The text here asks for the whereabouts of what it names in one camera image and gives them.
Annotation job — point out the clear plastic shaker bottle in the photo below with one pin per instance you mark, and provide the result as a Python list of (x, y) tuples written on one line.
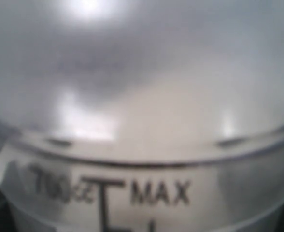
[(142, 115)]

